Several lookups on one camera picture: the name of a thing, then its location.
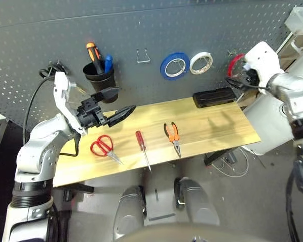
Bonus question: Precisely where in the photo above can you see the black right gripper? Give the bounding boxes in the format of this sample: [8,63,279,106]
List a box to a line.
[225,68,260,90]

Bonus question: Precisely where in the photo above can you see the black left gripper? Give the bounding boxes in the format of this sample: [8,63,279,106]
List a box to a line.
[77,86,137,129]

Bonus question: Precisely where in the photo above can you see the red tape roll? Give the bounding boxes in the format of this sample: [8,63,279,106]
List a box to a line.
[227,53,246,78]

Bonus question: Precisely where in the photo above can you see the orange black long-nose pliers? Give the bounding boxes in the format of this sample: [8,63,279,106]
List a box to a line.
[163,122,182,159]

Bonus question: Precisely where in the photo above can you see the dark grey pegboard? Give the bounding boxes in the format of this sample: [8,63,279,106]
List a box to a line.
[0,0,303,127]

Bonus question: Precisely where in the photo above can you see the black plastic cup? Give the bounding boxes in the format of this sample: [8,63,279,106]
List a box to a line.
[82,61,119,104]

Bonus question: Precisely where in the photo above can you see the black zip case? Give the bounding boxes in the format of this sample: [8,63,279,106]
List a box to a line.
[192,87,237,109]

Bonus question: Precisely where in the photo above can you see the white tape roll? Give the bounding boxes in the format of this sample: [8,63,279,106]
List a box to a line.
[189,51,214,76]

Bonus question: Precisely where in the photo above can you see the orange black screwdriver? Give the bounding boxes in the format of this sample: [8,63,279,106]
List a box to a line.
[86,42,105,74]

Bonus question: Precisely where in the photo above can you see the brown wooden furniture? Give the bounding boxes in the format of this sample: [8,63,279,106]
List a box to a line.
[277,32,303,71]

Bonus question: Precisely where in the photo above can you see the blue tape roll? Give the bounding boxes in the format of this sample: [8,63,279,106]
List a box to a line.
[160,52,190,81]

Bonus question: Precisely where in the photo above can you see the white plastic hook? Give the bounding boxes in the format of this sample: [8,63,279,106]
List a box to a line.
[290,40,303,54]

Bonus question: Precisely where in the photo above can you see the translucent white plastic bin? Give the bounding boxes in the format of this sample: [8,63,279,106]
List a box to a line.
[284,6,303,36]

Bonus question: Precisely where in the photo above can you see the silver left robot leg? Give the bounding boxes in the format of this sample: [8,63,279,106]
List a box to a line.
[113,186,146,240]

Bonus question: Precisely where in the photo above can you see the silver robot leg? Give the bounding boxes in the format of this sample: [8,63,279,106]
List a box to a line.
[113,186,146,240]
[173,177,220,226]

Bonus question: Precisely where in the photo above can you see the silver right robot leg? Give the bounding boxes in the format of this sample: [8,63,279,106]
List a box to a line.
[173,177,220,226]

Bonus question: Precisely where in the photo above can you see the grey robot torso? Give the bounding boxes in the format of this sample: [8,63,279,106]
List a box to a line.
[113,223,268,242]

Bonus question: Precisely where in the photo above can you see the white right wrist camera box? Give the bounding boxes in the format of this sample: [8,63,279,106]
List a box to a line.
[244,41,285,95]

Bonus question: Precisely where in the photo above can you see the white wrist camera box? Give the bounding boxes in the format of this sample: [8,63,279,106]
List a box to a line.
[244,41,285,95]
[53,71,88,137]

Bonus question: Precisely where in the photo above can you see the red handled screwdriver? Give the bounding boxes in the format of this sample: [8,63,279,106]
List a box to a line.
[135,130,152,172]

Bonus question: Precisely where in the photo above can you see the red handled scissors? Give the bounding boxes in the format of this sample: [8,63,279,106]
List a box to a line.
[90,135,124,166]

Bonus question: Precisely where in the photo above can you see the silver wire pliers holder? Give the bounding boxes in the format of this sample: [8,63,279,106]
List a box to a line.
[136,49,152,64]

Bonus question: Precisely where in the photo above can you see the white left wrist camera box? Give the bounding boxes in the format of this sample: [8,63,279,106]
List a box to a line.
[53,71,88,137]

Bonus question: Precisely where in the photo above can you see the white pegboard frame post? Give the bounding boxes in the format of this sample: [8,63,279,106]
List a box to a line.
[275,31,295,55]

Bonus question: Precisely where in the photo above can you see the black handled scissors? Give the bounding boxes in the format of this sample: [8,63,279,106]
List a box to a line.
[39,64,88,95]

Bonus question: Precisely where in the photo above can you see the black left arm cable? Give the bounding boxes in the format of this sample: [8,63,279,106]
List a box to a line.
[22,75,80,157]

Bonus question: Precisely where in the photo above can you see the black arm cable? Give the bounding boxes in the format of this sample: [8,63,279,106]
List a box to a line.
[22,75,80,157]
[252,84,301,242]

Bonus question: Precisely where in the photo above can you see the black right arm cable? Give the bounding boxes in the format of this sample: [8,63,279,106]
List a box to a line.
[252,84,301,242]

